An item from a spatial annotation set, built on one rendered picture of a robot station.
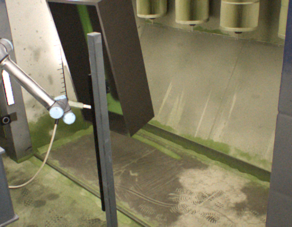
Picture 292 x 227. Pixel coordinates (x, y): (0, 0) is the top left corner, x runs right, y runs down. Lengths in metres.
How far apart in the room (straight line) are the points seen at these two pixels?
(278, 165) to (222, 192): 1.67
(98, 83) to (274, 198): 0.99
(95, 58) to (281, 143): 0.93
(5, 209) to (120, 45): 1.57
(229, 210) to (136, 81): 1.29
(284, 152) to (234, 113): 2.05
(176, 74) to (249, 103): 0.94
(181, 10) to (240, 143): 1.38
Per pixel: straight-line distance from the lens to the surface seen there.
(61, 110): 2.84
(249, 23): 3.58
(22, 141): 4.16
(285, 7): 3.33
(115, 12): 3.04
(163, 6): 4.33
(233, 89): 3.89
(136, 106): 3.39
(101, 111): 2.01
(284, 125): 1.76
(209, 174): 3.69
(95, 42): 1.90
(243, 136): 3.73
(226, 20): 3.59
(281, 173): 1.86
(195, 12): 3.90
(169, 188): 3.50
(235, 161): 3.73
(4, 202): 3.34
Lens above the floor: 2.05
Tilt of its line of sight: 24 degrees down
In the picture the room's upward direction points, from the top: 3 degrees counter-clockwise
